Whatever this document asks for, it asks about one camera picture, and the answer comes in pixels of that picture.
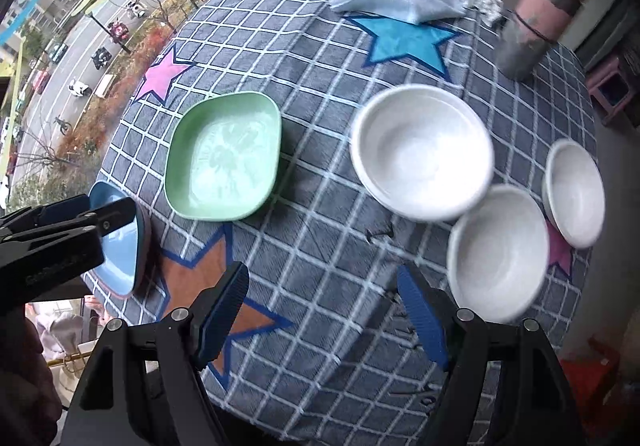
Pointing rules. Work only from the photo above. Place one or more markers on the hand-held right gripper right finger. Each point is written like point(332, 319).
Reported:
point(425, 321)

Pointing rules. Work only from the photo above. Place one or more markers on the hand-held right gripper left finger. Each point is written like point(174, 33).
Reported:
point(222, 321)

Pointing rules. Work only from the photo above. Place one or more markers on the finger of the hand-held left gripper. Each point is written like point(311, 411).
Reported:
point(55, 212)
point(60, 256)

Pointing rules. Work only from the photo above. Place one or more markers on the blue plate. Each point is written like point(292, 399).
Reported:
point(117, 256)

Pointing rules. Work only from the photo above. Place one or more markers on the medium white bowl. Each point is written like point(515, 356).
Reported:
point(495, 251)

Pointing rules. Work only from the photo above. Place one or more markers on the green plate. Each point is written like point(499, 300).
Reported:
point(225, 156)

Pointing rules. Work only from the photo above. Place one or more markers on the large white bowl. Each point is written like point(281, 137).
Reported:
point(420, 151)

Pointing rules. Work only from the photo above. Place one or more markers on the small white bowl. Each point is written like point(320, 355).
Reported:
point(575, 196)

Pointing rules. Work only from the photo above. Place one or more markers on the grey checked star blanket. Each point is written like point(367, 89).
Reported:
point(320, 236)

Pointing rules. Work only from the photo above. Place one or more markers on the red stool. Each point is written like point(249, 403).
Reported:
point(592, 371)

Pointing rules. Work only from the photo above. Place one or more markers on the pink stool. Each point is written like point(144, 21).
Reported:
point(612, 91)

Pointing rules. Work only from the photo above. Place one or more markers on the crumpled white tissue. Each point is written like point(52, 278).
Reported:
point(482, 4)

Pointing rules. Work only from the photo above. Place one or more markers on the pink and metal thermos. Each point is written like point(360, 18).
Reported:
point(540, 16)

